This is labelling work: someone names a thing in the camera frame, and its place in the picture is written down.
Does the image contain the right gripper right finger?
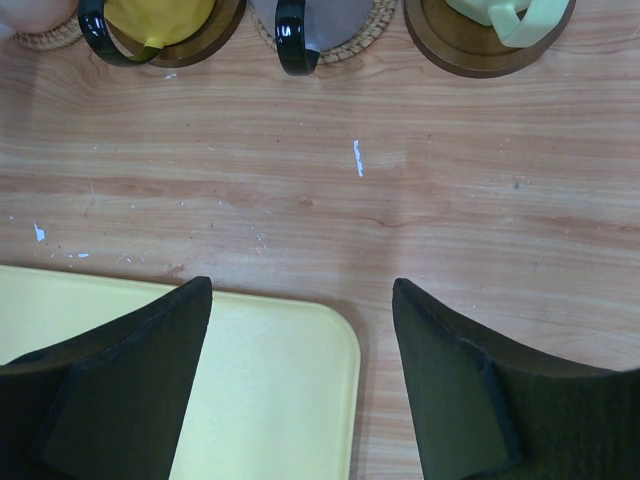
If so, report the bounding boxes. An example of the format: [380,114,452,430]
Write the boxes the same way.
[392,278,639,479]

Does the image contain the woven rattan coaster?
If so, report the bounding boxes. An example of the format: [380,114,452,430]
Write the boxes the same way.
[250,0,397,67]
[12,11,83,52]

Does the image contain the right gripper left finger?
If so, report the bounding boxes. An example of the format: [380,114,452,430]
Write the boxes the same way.
[1,276,213,479]

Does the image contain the yellow transparent mug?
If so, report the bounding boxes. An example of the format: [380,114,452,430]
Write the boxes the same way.
[77,0,215,67]

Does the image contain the purple mug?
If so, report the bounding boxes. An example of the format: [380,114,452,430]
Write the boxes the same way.
[251,0,374,76]

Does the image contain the yellow plastic tray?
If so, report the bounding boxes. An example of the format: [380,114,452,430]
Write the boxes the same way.
[1,266,361,479]

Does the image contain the brown wooden coaster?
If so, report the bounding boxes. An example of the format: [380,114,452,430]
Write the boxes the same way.
[111,0,246,68]
[403,1,575,78]

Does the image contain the white green mug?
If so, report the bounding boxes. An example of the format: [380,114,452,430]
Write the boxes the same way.
[446,0,569,48]

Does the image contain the pink mug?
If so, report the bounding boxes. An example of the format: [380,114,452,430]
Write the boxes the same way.
[1,0,78,39]

